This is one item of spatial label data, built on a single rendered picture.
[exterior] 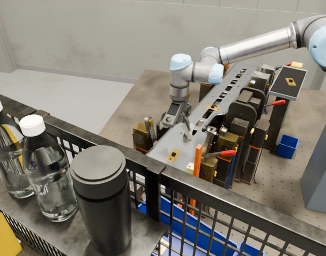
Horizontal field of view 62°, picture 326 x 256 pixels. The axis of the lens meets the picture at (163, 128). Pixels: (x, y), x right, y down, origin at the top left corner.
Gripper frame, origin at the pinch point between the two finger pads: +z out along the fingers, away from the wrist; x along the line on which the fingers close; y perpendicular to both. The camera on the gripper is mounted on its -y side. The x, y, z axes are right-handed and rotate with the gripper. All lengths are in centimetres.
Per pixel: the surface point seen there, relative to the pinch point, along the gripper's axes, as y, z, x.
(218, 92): 66, 10, 3
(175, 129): 18.2, 11.0, 8.4
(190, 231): -35.9, 3.6, -24.8
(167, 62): 213, 71, 120
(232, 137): 17.7, 4.1, -20.9
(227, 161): 15.4, 17.0, -21.1
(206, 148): -1.9, -1.4, -15.5
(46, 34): 167, 50, 286
